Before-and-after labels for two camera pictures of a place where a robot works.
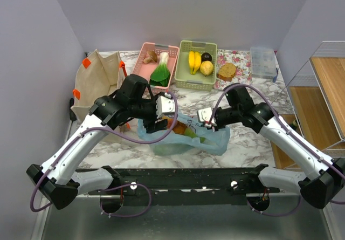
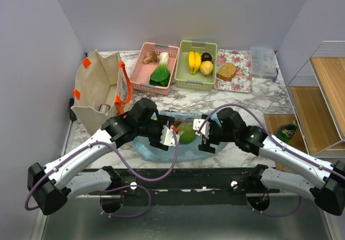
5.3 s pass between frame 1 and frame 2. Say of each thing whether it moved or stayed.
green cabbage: moved
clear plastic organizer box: stayed
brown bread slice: stayed
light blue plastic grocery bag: moved
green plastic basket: stayed
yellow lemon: stayed
